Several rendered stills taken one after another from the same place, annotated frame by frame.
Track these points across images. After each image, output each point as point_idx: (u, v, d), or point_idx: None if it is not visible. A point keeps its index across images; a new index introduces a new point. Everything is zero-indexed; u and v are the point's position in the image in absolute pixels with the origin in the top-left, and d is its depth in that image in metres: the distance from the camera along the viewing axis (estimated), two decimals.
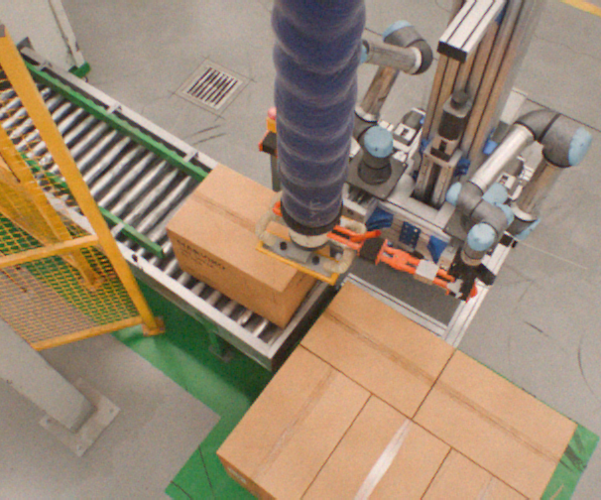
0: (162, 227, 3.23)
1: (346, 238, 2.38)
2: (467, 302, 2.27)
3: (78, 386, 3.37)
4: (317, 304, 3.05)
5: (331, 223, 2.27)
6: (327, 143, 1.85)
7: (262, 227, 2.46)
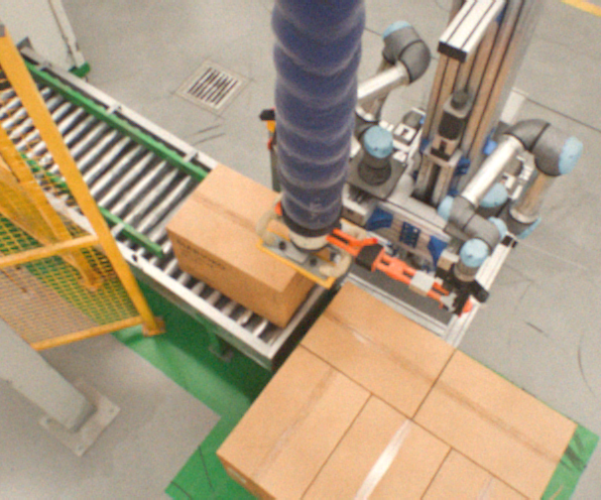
0: (162, 227, 3.23)
1: (344, 243, 2.38)
2: (460, 316, 2.25)
3: (78, 386, 3.37)
4: (317, 304, 3.05)
5: (329, 226, 2.26)
6: (327, 145, 1.85)
7: (263, 225, 2.47)
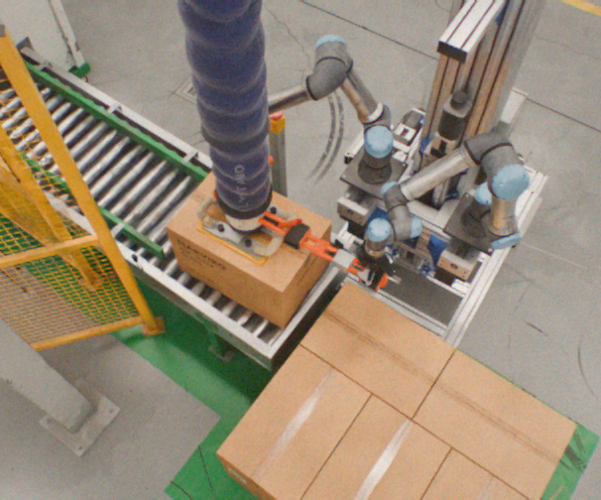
0: (162, 227, 3.23)
1: (275, 224, 2.62)
2: (376, 290, 2.49)
3: (78, 386, 3.37)
4: (317, 304, 3.05)
5: (259, 208, 2.50)
6: None
7: (203, 209, 2.71)
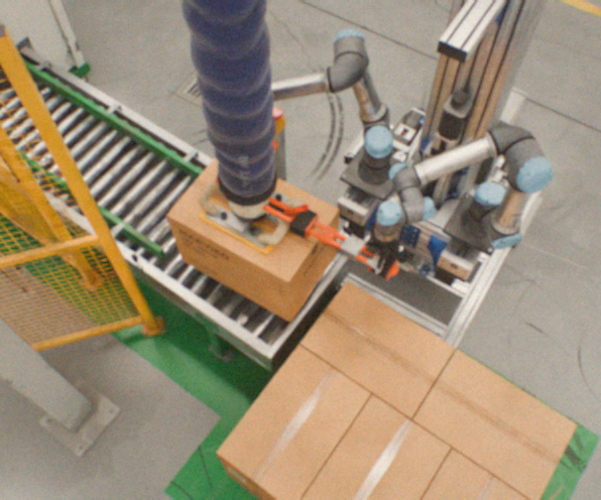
0: (162, 227, 3.23)
1: (281, 211, 2.51)
2: (387, 279, 2.38)
3: (78, 386, 3.37)
4: (317, 304, 3.05)
5: (263, 194, 2.40)
6: None
7: (205, 196, 2.61)
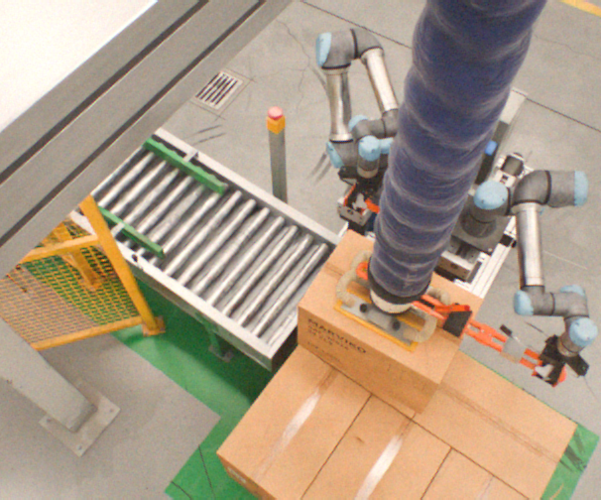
0: (162, 227, 3.23)
1: (430, 308, 2.31)
2: (554, 386, 2.18)
3: (78, 386, 3.37)
4: None
5: (420, 294, 2.19)
6: None
7: (343, 287, 2.40)
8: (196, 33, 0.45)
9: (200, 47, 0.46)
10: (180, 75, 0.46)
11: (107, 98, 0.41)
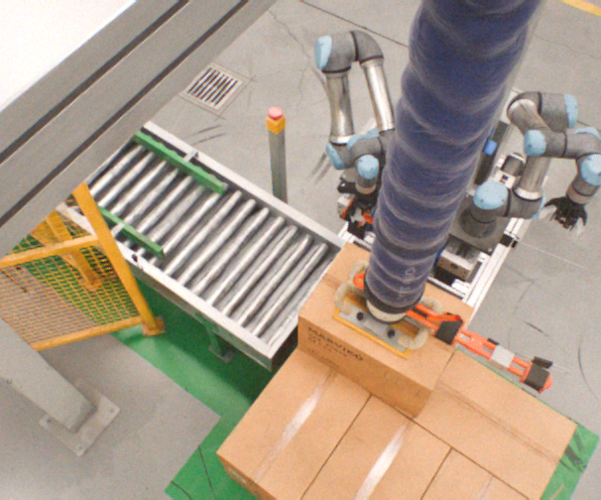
0: (162, 227, 3.23)
1: (423, 316, 2.43)
2: (540, 392, 2.29)
3: (78, 386, 3.37)
4: None
5: (414, 304, 2.31)
6: None
7: (341, 297, 2.52)
8: (184, 26, 0.45)
9: (188, 41, 0.47)
10: (168, 68, 0.46)
11: (94, 90, 0.41)
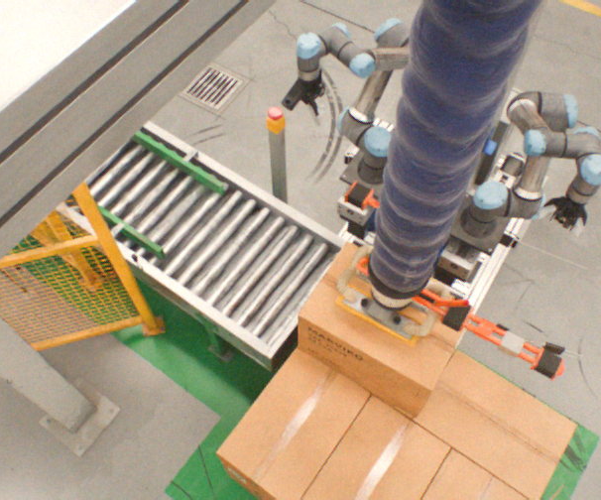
0: (162, 227, 3.23)
1: (430, 302, 2.34)
2: (552, 379, 2.21)
3: (78, 386, 3.37)
4: None
5: (420, 289, 2.22)
6: None
7: (344, 282, 2.43)
8: (184, 26, 0.45)
9: (188, 41, 0.47)
10: (168, 68, 0.46)
11: (94, 90, 0.41)
